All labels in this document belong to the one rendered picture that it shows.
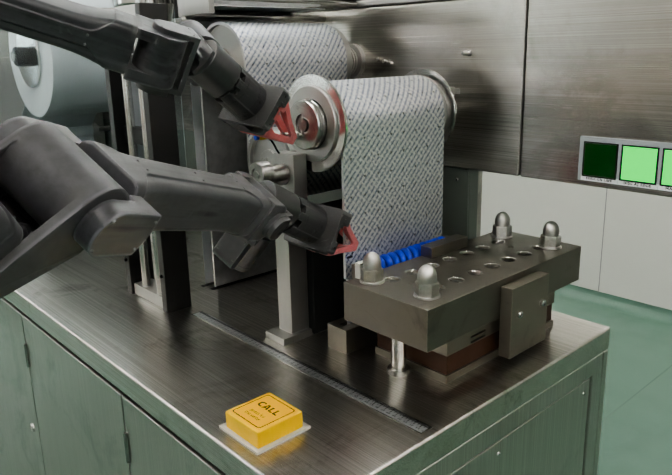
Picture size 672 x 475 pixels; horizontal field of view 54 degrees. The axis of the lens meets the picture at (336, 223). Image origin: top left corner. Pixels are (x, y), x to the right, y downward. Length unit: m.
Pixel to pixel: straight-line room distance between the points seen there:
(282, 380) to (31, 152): 0.59
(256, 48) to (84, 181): 0.74
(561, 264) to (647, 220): 2.55
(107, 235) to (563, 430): 0.87
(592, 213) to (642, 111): 2.74
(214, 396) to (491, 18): 0.76
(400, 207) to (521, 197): 2.93
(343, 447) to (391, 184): 0.43
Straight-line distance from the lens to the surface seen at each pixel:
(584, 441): 1.26
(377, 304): 0.94
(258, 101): 0.93
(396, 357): 0.98
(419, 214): 1.13
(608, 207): 3.75
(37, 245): 0.46
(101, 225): 0.47
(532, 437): 1.08
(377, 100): 1.04
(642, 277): 3.76
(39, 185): 0.48
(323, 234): 0.94
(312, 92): 1.01
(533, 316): 1.06
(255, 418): 0.85
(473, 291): 0.95
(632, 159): 1.08
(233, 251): 0.90
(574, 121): 1.13
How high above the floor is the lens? 1.36
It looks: 15 degrees down
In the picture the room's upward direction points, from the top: 1 degrees counter-clockwise
